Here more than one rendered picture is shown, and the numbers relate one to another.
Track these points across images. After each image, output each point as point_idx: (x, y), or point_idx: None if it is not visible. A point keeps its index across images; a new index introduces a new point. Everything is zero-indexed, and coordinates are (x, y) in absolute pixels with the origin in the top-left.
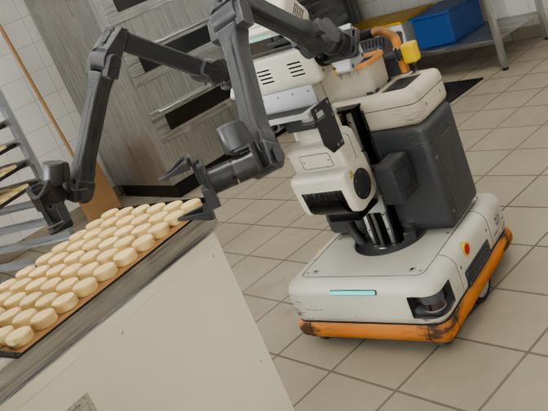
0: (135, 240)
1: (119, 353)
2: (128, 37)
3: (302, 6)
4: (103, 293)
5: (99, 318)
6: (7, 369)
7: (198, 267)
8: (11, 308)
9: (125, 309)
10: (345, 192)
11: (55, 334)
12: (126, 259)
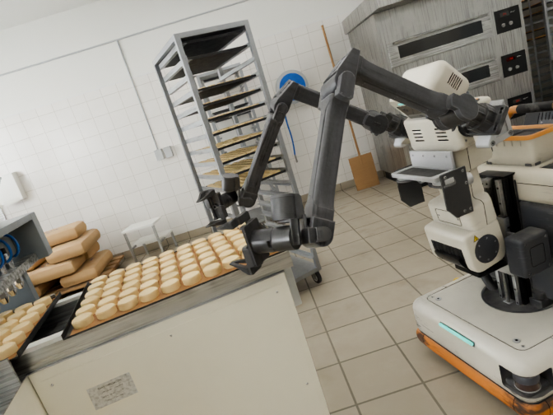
0: (209, 264)
1: (164, 350)
2: (299, 90)
3: (462, 76)
4: (161, 302)
5: (154, 320)
6: (67, 340)
7: (259, 298)
8: (116, 287)
9: (178, 319)
10: (464, 252)
11: (113, 324)
12: (187, 282)
